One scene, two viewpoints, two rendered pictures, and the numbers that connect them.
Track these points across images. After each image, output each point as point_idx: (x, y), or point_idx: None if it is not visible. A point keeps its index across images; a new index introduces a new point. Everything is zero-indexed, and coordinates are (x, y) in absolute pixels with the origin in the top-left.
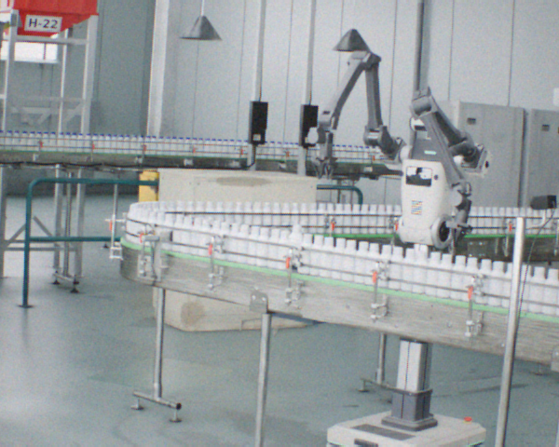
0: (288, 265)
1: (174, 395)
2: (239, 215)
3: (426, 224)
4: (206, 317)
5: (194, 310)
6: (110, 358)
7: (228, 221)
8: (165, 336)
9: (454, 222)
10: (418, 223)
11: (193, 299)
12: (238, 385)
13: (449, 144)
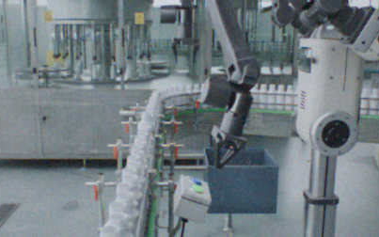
0: (115, 155)
1: (274, 223)
2: (297, 97)
3: (307, 123)
4: None
5: None
6: (287, 183)
7: (287, 101)
8: (356, 171)
9: (217, 128)
10: (303, 120)
11: None
12: (339, 223)
13: (296, 9)
